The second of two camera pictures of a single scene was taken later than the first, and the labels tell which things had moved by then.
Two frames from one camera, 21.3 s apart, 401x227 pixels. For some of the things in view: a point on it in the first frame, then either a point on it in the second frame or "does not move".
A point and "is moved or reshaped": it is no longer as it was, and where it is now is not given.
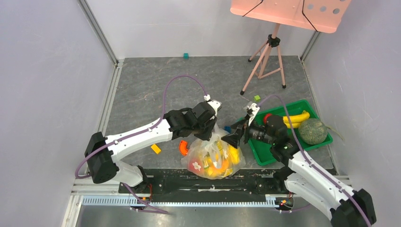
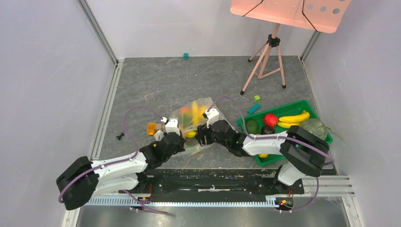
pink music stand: (325, 16) does not move
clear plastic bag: (215, 159) is moved or reshaped
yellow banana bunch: (295, 120) does not move
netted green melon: (312, 131) does not move
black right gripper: (245, 131) → (204, 135)
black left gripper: (207, 135) → (181, 147)
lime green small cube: (257, 98) does not move
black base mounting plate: (269, 182) does not move
